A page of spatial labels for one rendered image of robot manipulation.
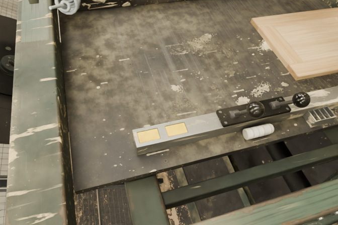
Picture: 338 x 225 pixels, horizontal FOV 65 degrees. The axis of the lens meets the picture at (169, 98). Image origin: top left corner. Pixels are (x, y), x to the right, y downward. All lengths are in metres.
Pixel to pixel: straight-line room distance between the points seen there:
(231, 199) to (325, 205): 1.93
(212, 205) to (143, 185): 2.08
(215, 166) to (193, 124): 2.01
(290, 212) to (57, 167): 0.47
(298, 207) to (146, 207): 0.32
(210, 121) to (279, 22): 0.57
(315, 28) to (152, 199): 0.86
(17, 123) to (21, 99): 0.06
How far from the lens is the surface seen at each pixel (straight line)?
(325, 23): 1.24
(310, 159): 0.85
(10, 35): 1.64
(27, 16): 0.92
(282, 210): 0.63
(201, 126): 0.67
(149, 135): 0.65
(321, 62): 1.03
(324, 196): 0.69
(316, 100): 0.86
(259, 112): 0.60
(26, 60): 0.77
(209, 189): 0.71
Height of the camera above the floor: 2.05
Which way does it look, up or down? 39 degrees down
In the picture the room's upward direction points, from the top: 77 degrees counter-clockwise
